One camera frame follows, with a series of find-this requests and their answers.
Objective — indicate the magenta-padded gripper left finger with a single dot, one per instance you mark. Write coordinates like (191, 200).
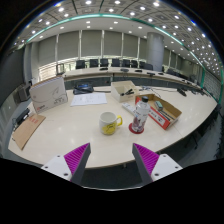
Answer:
(76, 160)

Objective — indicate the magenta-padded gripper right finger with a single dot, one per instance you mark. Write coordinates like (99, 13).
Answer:
(147, 160)

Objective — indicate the clear plastic drink bottle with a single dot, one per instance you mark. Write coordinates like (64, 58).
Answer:
(140, 115)

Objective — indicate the flat round red coaster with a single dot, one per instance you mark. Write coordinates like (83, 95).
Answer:
(131, 130)

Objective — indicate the open red-sided cardboard box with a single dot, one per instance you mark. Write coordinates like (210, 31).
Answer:
(160, 120)

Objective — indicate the white and yellow mug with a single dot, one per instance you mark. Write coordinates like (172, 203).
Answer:
(107, 124)

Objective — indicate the dark pens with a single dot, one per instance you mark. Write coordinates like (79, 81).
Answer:
(165, 115)

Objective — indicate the grey board eraser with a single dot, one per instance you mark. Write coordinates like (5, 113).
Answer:
(159, 105)

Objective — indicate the flat brown cardboard sheet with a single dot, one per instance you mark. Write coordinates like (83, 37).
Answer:
(28, 130)

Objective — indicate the white paper sheet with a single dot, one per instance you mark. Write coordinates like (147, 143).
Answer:
(89, 99)

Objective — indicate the black device at table edge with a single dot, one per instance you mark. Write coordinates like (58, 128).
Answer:
(22, 116)

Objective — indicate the black item in white box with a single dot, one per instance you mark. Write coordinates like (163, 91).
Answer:
(127, 92)

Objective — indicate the large white cardboard box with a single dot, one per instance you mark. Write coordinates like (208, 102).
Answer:
(48, 95)

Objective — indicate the small open white box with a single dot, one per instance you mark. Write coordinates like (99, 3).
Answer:
(117, 95)

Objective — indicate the grey boxy monitor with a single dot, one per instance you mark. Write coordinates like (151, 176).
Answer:
(23, 93)

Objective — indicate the row of black office chairs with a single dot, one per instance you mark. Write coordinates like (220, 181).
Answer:
(94, 63)

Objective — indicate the round ceiling lights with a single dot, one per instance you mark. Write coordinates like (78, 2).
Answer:
(88, 2)

